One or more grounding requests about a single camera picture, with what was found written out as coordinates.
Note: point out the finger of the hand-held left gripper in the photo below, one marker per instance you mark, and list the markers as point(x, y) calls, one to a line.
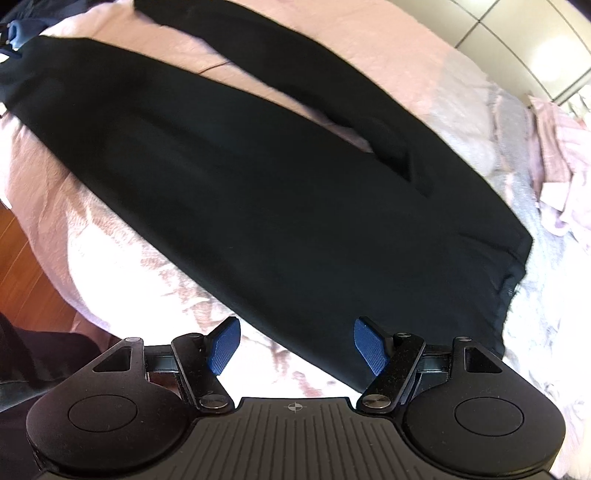
point(13, 39)

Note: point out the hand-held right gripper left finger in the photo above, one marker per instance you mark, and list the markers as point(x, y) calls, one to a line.
point(225, 346)

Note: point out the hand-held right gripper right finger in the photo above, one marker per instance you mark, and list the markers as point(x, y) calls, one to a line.
point(371, 347)

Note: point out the black pants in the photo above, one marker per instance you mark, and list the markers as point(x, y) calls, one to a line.
point(258, 217)

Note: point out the pink bed sheet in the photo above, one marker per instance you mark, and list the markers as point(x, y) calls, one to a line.
point(106, 258)

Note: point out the person's dark clothing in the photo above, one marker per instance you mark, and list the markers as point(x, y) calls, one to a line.
point(32, 355)

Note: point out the pink crumpled cloth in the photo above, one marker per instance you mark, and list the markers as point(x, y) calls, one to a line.
point(561, 161)

